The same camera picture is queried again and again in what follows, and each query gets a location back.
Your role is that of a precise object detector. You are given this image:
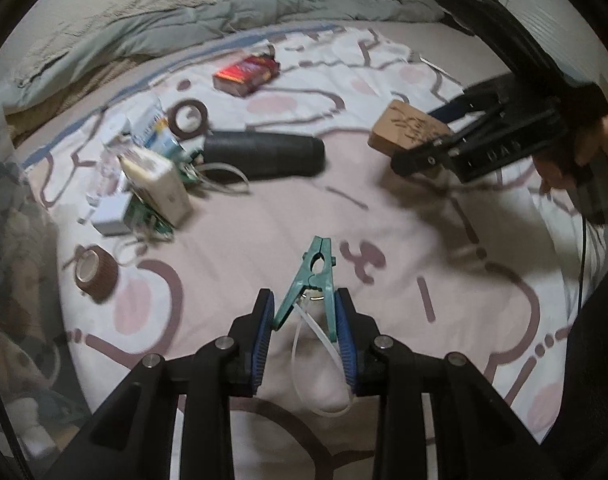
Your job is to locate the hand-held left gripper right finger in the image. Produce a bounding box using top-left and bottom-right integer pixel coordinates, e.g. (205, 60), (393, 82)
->
(333, 287), (546, 480)

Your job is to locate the beige textured pillow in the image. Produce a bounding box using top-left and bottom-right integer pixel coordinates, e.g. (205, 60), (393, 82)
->
(14, 0), (235, 86)

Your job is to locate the green clothes peg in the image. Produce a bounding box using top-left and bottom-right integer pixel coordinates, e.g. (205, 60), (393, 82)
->
(126, 200), (175, 241)
(274, 236), (341, 343)
(179, 147), (205, 186)

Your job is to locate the wooden coaster board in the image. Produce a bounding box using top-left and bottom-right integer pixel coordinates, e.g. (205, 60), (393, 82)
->
(369, 100), (453, 162)

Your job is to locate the translucent plastic strap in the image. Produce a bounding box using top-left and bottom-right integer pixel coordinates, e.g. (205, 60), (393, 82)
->
(291, 300), (357, 416)

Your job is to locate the blue white wipes packet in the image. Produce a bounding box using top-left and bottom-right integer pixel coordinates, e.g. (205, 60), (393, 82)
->
(131, 102), (167, 141)
(151, 127), (185, 158)

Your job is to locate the dark brown tape roll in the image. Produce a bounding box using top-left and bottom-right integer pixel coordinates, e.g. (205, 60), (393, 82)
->
(169, 100), (209, 141)

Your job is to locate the clear plastic storage box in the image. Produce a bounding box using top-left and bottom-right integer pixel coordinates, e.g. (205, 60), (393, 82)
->
(0, 75), (92, 480)

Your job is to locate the white charger plug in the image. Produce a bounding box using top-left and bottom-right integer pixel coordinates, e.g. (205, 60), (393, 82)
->
(91, 197), (134, 236)

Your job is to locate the beige fleece blanket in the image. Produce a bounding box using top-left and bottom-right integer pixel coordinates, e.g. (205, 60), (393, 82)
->
(6, 57), (152, 128)

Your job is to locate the black band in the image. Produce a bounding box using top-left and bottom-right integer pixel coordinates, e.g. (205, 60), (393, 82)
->
(428, 0), (602, 93)

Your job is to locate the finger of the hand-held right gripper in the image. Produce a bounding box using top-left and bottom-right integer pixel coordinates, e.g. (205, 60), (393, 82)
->
(390, 130), (467, 177)
(428, 77), (560, 123)

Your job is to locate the black cylinder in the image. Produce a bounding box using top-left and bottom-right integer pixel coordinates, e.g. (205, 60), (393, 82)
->
(203, 130), (325, 181)

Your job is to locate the cartoon printed blanket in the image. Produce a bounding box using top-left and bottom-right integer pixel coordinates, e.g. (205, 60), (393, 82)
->
(21, 25), (605, 480)

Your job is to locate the clear plastic case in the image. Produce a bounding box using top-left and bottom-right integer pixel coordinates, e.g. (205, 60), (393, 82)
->
(86, 145), (127, 206)

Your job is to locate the white cable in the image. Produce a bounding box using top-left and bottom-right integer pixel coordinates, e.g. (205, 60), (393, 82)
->
(194, 162), (251, 195)

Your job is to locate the red box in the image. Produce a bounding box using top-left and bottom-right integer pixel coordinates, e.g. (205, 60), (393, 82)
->
(213, 55), (281, 97)

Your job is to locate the yellow tissue packet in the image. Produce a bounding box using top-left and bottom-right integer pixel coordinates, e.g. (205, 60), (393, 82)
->
(118, 150), (192, 226)

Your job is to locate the grey duvet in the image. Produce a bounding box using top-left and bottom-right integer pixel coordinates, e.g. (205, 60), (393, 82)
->
(4, 0), (445, 111)

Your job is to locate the white louvered door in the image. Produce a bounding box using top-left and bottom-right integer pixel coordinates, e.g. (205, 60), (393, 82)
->
(499, 0), (587, 78)

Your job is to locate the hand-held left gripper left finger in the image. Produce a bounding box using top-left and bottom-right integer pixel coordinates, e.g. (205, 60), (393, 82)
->
(41, 287), (277, 480)

